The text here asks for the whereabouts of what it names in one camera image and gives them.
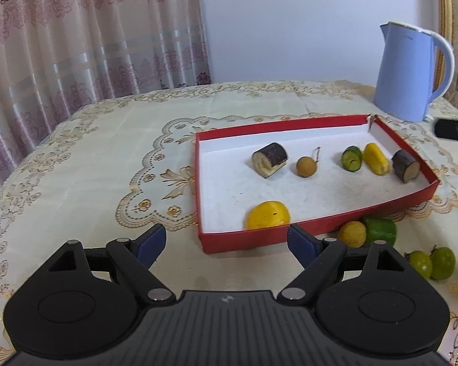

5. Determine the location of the thin green cucumber slice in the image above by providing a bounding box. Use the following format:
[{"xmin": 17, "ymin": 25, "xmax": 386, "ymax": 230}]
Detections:
[{"xmin": 341, "ymin": 145, "xmax": 363, "ymax": 173}]

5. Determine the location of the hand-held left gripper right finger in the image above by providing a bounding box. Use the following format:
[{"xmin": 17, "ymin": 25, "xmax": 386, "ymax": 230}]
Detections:
[{"xmin": 277, "ymin": 224, "xmax": 411, "ymax": 308}]

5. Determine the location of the dark eggplant chunk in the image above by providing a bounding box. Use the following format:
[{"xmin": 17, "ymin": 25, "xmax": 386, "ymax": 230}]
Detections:
[
  {"xmin": 391, "ymin": 149, "xmax": 421, "ymax": 183},
  {"xmin": 252, "ymin": 142, "xmax": 289, "ymax": 178}
]

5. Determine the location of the black flat device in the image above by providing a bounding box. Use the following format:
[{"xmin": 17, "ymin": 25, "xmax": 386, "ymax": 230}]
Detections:
[{"xmin": 434, "ymin": 118, "xmax": 458, "ymax": 140}]

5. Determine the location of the small yellow fruit piece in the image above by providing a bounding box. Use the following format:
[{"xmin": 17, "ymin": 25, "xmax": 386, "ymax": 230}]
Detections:
[{"xmin": 362, "ymin": 143, "xmax": 390, "ymax": 176}]

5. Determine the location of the light blue electric kettle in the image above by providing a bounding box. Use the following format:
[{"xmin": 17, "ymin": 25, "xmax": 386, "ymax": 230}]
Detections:
[{"xmin": 373, "ymin": 21, "xmax": 456, "ymax": 123}]

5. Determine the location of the red cardboard tray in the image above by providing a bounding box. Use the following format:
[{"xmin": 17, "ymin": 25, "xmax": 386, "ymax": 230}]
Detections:
[{"xmin": 194, "ymin": 113, "xmax": 441, "ymax": 255}]

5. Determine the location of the large yellow fruit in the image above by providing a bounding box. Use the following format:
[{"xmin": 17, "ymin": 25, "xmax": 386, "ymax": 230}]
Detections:
[{"xmin": 246, "ymin": 201, "xmax": 291, "ymax": 230}]

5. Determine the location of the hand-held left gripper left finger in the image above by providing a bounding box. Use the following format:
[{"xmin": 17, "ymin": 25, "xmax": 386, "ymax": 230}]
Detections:
[{"xmin": 48, "ymin": 224, "xmax": 176, "ymax": 308}]

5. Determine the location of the brown longan with stem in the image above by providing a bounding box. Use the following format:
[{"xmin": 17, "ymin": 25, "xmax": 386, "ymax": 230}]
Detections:
[{"xmin": 296, "ymin": 146, "xmax": 322, "ymax": 178}]

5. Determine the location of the thick green cucumber piece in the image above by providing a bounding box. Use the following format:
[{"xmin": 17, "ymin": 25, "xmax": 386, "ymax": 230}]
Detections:
[{"xmin": 362, "ymin": 217, "xmax": 398, "ymax": 246}]

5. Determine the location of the gold ornate frame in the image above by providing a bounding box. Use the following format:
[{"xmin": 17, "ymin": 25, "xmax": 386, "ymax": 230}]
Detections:
[{"xmin": 435, "ymin": 0, "xmax": 456, "ymax": 88}]

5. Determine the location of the pink patterned curtain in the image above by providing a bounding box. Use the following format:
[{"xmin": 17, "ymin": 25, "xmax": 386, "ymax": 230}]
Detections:
[{"xmin": 0, "ymin": 0, "xmax": 212, "ymax": 195}]

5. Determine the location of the green tomato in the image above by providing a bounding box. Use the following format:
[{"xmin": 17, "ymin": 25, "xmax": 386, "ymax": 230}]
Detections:
[
  {"xmin": 405, "ymin": 250, "xmax": 433, "ymax": 280},
  {"xmin": 429, "ymin": 246, "xmax": 456, "ymax": 280}
]

